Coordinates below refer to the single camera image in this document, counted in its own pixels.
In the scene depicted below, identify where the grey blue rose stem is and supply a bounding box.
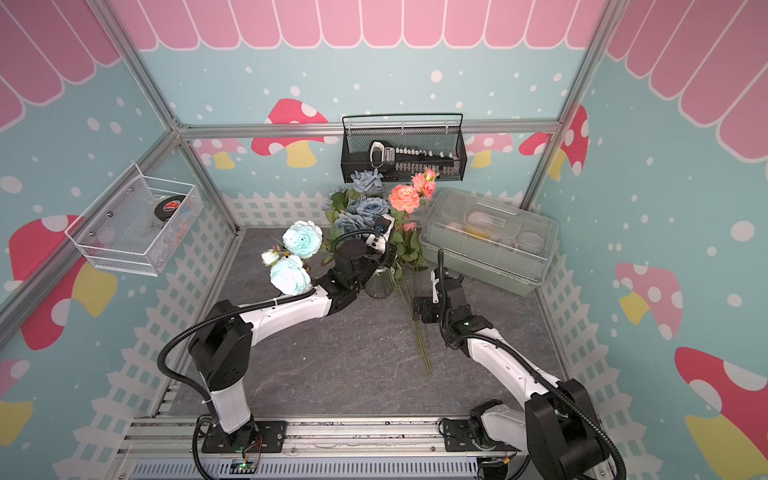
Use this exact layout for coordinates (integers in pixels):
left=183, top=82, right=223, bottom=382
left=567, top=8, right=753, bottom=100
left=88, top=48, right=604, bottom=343
left=323, top=169, right=390, bottom=240

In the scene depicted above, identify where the black wire mesh basket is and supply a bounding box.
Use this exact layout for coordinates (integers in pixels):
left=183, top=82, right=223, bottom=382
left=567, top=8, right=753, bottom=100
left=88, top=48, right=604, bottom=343
left=341, top=113, right=468, bottom=183

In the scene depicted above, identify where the socket bit set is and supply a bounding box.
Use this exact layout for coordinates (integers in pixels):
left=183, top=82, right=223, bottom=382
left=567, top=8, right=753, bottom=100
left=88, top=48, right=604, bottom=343
left=368, top=141, right=461, bottom=181

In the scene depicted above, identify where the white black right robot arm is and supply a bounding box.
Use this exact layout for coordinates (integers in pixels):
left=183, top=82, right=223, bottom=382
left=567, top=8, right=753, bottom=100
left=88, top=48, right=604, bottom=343
left=413, top=250, right=628, bottom=479

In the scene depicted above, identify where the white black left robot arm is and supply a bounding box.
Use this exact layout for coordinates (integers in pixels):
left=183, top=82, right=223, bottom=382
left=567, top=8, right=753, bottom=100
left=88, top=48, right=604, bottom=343
left=156, top=225, right=396, bottom=452

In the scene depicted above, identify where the coral pink flower stem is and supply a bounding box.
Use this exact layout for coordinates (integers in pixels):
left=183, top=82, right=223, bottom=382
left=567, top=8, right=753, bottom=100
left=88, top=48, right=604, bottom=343
left=389, top=168, right=439, bottom=280

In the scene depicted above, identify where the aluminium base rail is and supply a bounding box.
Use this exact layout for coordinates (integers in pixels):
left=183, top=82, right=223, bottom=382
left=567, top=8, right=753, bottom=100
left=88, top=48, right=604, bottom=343
left=106, top=416, right=523, bottom=479

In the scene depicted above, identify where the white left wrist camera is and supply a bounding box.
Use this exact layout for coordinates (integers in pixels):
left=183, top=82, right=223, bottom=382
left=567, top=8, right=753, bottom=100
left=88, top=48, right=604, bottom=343
left=366, top=214, right=394, bottom=254

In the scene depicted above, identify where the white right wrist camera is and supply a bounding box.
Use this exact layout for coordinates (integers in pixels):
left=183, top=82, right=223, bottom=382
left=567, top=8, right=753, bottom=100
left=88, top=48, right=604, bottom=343
left=430, top=266, right=445, bottom=308

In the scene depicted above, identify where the pink orange peony stem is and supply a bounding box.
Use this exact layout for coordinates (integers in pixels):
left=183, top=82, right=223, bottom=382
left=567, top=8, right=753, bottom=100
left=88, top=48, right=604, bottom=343
left=396, top=275, right=433, bottom=378

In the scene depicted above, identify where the green translucent storage box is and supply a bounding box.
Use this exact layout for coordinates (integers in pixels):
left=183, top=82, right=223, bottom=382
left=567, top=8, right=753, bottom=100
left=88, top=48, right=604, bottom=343
left=419, top=188, right=560, bottom=297

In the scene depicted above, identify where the white wire mesh basket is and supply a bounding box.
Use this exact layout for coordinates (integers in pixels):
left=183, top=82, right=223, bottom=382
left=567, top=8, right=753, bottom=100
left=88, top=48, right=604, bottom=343
left=65, top=164, right=203, bottom=277

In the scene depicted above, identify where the black tape roll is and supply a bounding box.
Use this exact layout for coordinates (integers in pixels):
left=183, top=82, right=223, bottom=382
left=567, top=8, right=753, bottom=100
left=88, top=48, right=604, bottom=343
left=154, top=195, right=186, bottom=223

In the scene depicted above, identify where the light blue flower stem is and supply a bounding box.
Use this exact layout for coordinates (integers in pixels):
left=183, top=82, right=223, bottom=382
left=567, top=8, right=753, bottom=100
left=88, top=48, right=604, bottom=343
left=261, top=221, right=323, bottom=296

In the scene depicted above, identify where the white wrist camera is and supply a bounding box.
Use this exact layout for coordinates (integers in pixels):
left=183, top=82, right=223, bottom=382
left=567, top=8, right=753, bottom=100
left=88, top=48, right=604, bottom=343
left=430, top=266, right=445, bottom=308
left=366, top=214, right=394, bottom=254

